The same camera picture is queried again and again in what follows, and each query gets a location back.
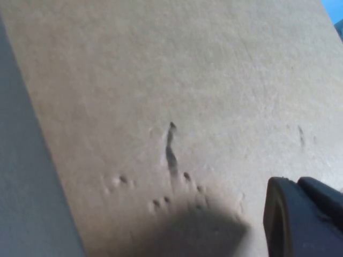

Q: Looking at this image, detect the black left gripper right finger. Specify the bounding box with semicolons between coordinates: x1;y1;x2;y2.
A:
296;176;343;230

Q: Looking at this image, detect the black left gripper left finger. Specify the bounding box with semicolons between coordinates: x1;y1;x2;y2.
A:
263;176;343;257

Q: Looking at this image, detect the brown cardboard shoe box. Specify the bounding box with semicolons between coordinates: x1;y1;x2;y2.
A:
0;0;343;257

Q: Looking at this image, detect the blue background object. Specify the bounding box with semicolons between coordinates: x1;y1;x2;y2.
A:
320;0;343;43

